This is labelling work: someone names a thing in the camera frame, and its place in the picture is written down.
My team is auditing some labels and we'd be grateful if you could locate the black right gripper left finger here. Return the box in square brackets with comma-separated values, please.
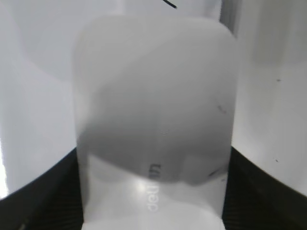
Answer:
[0, 153, 83, 230]

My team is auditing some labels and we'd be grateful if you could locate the white whiteboard eraser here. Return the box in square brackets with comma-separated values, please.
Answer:
[72, 16, 238, 230]

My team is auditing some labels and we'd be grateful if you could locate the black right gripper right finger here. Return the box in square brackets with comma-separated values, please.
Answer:
[222, 148, 307, 230]

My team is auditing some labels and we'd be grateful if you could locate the aluminium framed whiteboard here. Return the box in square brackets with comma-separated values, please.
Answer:
[0, 0, 240, 199]

